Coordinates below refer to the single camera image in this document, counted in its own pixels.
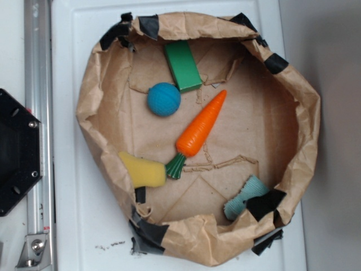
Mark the yellow sponge piece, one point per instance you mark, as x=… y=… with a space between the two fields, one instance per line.
x=143 y=172

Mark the aluminium rail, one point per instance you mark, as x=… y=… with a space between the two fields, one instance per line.
x=38 y=98

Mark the blue rubber ball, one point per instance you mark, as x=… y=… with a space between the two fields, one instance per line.
x=163 y=99

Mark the light blue cloth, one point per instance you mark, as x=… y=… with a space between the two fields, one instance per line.
x=253 y=187

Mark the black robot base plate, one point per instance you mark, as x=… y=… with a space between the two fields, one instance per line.
x=20 y=152

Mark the brown paper bag basin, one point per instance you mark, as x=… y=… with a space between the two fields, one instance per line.
x=268 y=126

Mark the metal corner bracket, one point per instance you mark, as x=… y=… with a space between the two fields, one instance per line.
x=35 y=254

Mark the orange toy carrot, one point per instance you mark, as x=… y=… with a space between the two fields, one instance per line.
x=194 y=136

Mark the green rectangular block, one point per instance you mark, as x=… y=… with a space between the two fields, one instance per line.
x=182 y=66

